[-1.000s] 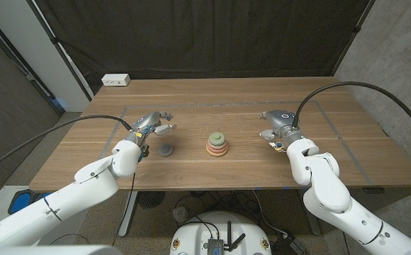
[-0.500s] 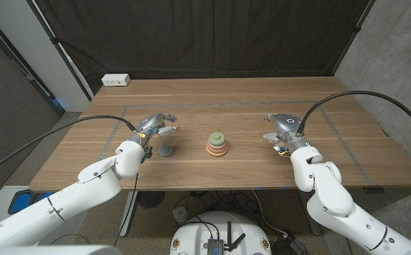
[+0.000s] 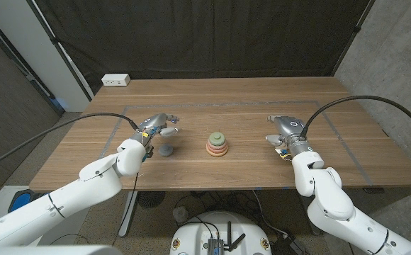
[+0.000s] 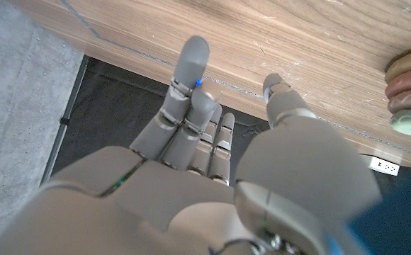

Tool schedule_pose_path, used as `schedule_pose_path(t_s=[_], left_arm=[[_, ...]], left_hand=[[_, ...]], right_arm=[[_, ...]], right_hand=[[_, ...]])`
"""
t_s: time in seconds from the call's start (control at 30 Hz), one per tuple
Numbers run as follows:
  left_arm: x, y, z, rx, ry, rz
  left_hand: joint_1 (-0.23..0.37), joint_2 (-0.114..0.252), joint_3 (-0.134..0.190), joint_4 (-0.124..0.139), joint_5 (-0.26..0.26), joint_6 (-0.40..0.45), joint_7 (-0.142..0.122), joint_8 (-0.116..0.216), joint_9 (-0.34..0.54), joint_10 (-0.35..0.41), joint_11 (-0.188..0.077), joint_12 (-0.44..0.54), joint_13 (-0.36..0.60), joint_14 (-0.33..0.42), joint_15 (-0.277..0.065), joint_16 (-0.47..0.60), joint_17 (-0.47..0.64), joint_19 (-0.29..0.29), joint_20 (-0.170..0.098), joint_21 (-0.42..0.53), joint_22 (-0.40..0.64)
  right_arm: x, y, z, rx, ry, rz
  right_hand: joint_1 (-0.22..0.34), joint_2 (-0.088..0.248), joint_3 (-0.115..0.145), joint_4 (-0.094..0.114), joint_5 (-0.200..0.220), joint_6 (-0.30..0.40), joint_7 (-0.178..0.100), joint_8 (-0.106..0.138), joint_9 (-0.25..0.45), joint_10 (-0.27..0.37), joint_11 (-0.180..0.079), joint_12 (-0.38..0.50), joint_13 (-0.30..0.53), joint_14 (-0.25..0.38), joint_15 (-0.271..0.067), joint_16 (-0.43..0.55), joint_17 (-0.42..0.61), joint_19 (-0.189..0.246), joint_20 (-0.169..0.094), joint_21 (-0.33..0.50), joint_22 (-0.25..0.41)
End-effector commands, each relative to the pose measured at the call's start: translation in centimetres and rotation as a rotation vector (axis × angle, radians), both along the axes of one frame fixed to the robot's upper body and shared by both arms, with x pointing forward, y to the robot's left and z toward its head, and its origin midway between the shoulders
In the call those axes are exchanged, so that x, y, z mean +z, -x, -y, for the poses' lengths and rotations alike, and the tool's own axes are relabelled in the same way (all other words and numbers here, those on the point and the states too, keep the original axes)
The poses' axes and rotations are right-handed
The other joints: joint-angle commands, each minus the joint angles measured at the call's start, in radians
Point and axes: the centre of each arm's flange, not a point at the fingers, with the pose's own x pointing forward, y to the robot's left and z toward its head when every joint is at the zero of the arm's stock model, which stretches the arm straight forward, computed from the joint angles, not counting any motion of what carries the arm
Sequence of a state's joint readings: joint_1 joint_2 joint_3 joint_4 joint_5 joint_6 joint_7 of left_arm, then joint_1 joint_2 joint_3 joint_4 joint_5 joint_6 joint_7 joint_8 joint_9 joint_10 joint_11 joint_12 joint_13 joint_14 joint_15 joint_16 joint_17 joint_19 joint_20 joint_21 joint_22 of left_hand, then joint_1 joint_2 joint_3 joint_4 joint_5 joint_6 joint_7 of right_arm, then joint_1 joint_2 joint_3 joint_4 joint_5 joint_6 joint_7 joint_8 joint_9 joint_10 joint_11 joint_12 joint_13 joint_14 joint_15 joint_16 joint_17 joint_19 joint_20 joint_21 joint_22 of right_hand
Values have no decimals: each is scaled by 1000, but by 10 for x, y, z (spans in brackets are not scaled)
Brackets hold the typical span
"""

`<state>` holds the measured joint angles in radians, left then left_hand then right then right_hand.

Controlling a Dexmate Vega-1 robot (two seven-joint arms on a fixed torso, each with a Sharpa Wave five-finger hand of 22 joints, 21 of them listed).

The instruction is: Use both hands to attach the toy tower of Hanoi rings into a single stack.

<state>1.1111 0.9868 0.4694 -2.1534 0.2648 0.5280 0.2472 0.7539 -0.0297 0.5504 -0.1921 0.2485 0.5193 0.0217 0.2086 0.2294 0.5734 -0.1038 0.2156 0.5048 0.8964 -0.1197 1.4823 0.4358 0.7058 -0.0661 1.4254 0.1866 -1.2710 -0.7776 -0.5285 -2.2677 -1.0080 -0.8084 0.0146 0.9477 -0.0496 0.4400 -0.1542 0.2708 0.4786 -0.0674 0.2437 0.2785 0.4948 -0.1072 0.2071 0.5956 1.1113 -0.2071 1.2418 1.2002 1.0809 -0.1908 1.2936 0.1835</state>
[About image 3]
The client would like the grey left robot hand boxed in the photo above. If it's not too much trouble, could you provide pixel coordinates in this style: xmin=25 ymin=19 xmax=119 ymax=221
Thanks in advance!
xmin=131 ymin=113 xmax=181 ymax=145

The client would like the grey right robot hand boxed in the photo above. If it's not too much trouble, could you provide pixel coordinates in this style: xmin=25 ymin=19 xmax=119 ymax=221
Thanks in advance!
xmin=264 ymin=115 xmax=315 ymax=159

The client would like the small dark grey toy ring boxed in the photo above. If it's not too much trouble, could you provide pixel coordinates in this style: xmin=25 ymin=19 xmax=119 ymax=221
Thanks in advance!
xmin=157 ymin=143 xmax=174 ymax=157

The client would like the sage green toy ring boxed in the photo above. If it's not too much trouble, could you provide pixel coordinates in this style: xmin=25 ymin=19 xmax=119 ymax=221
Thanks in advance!
xmin=208 ymin=132 xmax=227 ymax=147

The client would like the dusty pink toy ring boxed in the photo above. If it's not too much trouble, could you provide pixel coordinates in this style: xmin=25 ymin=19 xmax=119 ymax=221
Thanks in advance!
xmin=206 ymin=140 xmax=228 ymax=152

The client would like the coral red toy ring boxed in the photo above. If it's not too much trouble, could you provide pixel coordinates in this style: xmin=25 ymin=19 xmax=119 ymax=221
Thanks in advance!
xmin=205 ymin=144 xmax=229 ymax=155

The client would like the white power strip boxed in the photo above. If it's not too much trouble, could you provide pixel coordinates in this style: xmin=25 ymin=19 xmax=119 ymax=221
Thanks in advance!
xmin=101 ymin=73 xmax=131 ymax=87

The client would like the round black fan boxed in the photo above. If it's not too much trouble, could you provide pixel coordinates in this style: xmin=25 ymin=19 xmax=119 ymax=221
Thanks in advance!
xmin=137 ymin=191 xmax=166 ymax=209

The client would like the grey table leg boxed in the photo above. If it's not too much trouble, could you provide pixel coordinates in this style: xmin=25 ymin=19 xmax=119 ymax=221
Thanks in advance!
xmin=299 ymin=194 xmax=322 ymax=237

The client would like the white table leg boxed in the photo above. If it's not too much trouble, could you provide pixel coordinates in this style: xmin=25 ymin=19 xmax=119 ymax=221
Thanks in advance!
xmin=118 ymin=191 xmax=139 ymax=238

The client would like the round grey floor object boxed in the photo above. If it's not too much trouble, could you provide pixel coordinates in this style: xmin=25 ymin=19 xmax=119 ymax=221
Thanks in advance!
xmin=172 ymin=206 xmax=191 ymax=224

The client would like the black backdrop curtain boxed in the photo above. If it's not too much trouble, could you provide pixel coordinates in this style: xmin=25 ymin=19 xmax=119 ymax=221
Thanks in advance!
xmin=33 ymin=0 xmax=373 ymax=95

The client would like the black power brick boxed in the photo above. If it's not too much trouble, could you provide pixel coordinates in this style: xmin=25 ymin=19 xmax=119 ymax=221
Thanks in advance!
xmin=272 ymin=233 xmax=309 ymax=255

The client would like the black backdrop stand pole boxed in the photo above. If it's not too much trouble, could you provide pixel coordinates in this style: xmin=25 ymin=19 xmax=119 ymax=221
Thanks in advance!
xmin=26 ymin=0 xmax=95 ymax=102
xmin=332 ymin=0 xmax=376 ymax=76

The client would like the white robot torso base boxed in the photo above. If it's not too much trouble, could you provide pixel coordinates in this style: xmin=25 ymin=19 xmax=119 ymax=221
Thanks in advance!
xmin=169 ymin=210 xmax=273 ymax=255

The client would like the grey router with black antennas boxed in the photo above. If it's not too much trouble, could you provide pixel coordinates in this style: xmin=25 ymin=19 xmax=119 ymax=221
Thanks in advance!
xmin=207 ymin=221 xmax=247 ymax=255

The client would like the blue foot pedal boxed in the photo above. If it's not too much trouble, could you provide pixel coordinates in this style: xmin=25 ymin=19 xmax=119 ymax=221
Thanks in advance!
xmin=9 ymin=190 xmax=36 ymax=213

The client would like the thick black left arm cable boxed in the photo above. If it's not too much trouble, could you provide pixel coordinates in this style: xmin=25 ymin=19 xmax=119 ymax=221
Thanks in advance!
xmin=0 ymin=112 xmax=140 ymax=174

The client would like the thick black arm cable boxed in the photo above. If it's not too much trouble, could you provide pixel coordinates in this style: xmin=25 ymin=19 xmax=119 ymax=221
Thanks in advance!
xmin=0 ymin=112 xmax=140 ymax=174
xmin=299 ymin=95 xmax=411 ymax=141

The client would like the large orange toy ring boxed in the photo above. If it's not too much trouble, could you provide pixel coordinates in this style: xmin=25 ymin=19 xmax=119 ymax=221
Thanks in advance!
xmin=205 ymin=147 xmax=230 ymax=158

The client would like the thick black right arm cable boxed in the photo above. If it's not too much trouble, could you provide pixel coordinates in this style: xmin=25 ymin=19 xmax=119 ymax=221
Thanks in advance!
xmin=299 ymin=95 xmax=411 ymax=141

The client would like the thin black left wrist cable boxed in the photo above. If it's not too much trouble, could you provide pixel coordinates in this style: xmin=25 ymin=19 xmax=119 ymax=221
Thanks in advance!
xmin=111 ymin=171 xmax=140 ymax=246

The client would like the white floor cable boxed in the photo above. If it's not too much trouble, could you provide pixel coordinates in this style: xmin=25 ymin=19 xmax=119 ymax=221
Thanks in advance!
xmin=252 ymin=190 xmax=288 ymax=237

